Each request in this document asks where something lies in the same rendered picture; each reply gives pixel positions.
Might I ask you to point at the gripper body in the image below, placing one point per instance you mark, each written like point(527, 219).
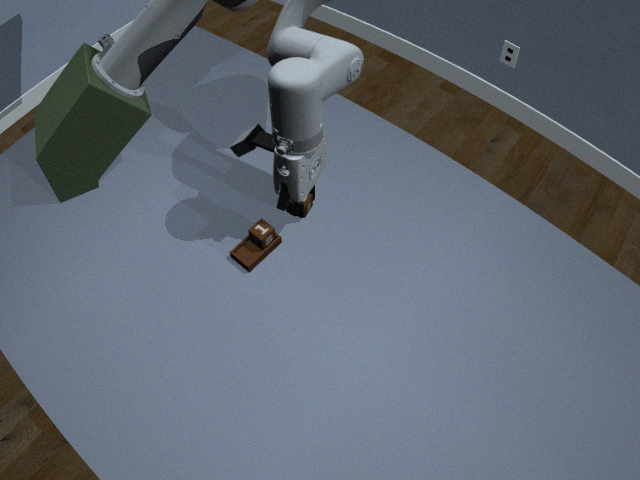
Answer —
point(304, 170)

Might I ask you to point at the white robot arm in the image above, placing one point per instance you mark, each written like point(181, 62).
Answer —
point(297, 86)

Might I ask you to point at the brown cube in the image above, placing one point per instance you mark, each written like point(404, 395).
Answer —
point(308, 203)
point(262, 234)

